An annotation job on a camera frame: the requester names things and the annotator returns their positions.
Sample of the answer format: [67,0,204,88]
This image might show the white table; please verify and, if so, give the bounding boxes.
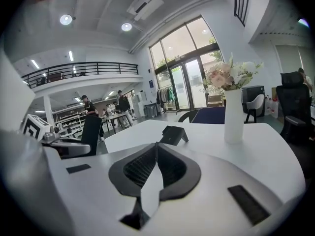
[104,119,306,204]

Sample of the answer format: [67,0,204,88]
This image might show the grey table with black legs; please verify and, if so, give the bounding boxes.
[104,113,131,134]

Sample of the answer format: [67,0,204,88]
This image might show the white vase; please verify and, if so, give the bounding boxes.
[223,88,244,144]

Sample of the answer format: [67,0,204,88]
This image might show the ceiling air conditioner unit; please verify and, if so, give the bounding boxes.
[126,0,164,22]

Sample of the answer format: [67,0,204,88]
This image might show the grey wheeled bin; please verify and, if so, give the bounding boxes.
[143,103,158,118]

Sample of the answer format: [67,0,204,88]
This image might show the person's white shirt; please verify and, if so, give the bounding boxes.
[0,48,36,132]

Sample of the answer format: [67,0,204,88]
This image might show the blue chair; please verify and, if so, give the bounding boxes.
[191,106,226,124]

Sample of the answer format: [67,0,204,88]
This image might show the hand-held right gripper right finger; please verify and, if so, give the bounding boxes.
[147,143,284,236]

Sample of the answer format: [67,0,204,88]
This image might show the pink and white flower bouquet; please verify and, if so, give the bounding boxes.
[200,53,264,95]

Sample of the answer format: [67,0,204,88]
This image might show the cardboard box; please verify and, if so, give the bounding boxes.
[207,94,223,107]

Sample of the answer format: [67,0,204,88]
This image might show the glass entrance door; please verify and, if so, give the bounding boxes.
[149,15,224,111]

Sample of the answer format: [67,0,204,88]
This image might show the clothes rack with garments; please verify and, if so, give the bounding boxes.
[156,86,177,112]

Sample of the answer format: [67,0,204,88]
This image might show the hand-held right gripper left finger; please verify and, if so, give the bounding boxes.
[42,143,158,236]

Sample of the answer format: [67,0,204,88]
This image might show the black office chair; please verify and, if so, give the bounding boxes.
[275,71,315,145]

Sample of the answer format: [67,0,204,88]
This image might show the clear water jugs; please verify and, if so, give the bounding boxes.
[264,96,280,119]

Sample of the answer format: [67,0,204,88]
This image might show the black balcony railing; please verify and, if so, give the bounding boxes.
[21,62,139,89]

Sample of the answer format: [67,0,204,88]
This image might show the white armchair with black legs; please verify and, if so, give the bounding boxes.
[245,94,265,124]

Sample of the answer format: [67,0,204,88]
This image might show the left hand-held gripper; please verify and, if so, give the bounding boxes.
[22,114,92,160]

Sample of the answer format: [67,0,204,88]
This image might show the dark round-back chair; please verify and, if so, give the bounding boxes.
[177,109,200,123]

